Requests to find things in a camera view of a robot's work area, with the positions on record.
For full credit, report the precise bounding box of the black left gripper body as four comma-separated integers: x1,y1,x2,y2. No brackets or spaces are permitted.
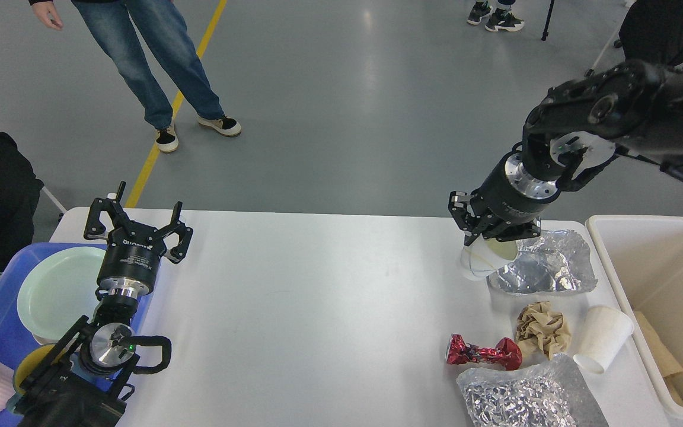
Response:
97,232,165,297

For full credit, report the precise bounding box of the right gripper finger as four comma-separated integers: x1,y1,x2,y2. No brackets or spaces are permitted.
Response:
448,191,483,247
483,217,541,241

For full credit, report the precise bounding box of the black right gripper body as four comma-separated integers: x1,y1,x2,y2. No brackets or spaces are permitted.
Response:
473,152,559,233

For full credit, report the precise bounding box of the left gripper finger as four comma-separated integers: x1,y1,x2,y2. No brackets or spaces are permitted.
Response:
149,201,193,265
82,181,131,244

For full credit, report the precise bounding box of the white paper cup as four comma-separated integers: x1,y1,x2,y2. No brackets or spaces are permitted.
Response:
459,236,519,281

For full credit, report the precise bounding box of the light green plate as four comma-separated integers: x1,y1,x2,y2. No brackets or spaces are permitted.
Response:
17,246,105,339

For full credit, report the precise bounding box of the white lid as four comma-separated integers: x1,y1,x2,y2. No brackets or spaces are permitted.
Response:
573,305,634,375

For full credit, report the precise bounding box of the dark teal mug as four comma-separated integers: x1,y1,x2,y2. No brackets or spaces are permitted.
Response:
7,344,76,426

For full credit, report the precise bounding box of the silver foil bag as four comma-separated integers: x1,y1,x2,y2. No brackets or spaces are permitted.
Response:
457,354,609,426
486,230,598,295

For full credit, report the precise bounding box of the brown paper bag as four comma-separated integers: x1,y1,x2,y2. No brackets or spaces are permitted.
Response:
634,311,683,406

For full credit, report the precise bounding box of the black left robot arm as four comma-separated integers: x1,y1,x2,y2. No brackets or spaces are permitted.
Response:
8,182,193,426

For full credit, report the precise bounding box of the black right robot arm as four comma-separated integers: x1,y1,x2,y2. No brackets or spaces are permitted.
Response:
448,60,683,247

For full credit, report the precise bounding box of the crumpled brown paper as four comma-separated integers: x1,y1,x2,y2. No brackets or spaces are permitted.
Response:
514,301,572,359

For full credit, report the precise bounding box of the pink plate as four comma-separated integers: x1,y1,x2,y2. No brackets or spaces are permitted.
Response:
31,333,60,346

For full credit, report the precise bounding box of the red foil wrapper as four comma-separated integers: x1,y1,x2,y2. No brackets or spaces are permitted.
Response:
445,333,523,371

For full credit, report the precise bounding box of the blue plastic tray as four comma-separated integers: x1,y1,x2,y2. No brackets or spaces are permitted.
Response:
0,243,148,426

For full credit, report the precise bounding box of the beige plastic bin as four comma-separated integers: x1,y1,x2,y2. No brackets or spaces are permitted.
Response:
586,215,683,419

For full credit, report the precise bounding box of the person in black and jeans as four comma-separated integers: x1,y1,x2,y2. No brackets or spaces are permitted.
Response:
28,0,242,154

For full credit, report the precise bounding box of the black jacket on chair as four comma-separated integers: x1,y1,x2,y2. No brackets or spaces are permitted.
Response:
601,1,683,67

